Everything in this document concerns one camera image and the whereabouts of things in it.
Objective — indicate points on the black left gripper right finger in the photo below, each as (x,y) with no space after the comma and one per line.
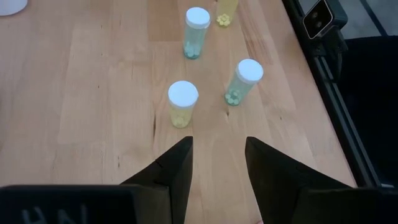
(273,177)

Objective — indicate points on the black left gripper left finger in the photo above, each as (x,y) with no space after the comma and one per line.
(174,174)

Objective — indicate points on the yellow pill bottle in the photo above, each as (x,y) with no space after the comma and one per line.
(183,95)
(223,20)

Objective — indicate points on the white plastic bin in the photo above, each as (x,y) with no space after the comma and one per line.
(11,6)

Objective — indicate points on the black table-level camera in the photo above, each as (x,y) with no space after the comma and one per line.
(319,18)

